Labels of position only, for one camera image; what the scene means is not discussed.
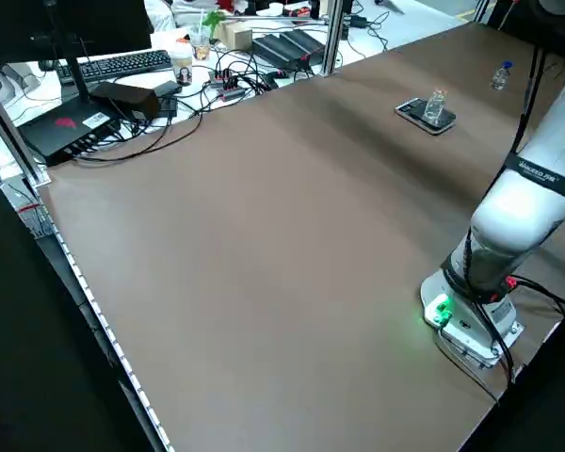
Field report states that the clear glass bottle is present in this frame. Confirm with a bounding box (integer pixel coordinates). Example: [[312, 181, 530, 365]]
[[422, 87, 449, 129]]

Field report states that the silver electronic balance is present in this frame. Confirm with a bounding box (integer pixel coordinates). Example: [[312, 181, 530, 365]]
[[395, 97, 457, 137]]

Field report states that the labelled drink bottle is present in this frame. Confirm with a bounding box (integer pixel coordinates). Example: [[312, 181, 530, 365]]
[[170, 36, 194, 87]]

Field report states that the clear dropper bottle blue cap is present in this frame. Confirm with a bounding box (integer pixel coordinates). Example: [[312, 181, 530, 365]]
[[490, 60, 516, 91]]

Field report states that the grey usb hub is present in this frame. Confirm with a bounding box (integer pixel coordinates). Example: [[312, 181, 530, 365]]
[[209, 68, 247, 103]]

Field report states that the black power adaptor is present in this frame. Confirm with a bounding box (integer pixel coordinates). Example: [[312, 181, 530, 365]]
[[153, 79, 180, 119]]

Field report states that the black finned box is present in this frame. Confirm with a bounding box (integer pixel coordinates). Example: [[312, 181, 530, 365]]
[[282, 28, 326, 62], [252, 33, 307, 72]]

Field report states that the cardboard box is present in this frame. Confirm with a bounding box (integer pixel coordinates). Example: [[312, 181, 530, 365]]
[[215, 21, 254, 51]]

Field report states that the clear plastic cup with straw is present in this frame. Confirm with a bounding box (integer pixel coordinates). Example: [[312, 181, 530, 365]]
[[189, 8, 213, 61]]

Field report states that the dark brown box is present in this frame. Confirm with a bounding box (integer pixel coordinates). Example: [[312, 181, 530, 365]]
[[89, 80, 162, 123]]

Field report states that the small green plant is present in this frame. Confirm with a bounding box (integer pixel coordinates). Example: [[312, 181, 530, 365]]
[[201, 9, 228, 37]]

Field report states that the black keyboard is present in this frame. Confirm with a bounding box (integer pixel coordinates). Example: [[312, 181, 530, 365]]
[[54, 49, 173, 87]]

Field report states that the black box red logo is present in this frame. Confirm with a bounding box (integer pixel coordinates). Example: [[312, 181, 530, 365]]
[[17, 100, 122, 168]]

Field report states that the black computer monitor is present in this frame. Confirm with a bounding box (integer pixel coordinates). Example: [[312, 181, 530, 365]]
[[0, 0, 153, 103]]

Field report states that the black looping cable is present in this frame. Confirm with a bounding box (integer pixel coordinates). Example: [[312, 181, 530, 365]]
[[73, 105, 204, 164]]

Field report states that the aluminium frame post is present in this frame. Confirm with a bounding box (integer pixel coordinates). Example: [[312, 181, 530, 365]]
[[0, 70, 52, 187], [320, 0, 347, 76]]

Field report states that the white table edge rail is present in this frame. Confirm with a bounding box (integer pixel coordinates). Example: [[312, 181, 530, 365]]
[[25, 181, 175, 452]]

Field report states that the thin black foot cable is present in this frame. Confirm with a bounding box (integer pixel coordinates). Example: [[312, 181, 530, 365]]
[[432, 327, 503, 406]]

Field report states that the thick black foot cable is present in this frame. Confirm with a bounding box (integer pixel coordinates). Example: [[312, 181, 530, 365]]
[[463, 225, 519, 385]]

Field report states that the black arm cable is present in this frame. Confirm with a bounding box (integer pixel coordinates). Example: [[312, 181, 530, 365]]
[[501, 44, 550, 161]]

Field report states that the black foot cable red plug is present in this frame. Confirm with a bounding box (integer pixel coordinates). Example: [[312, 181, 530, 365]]
[[506, 276, 565, 317]]

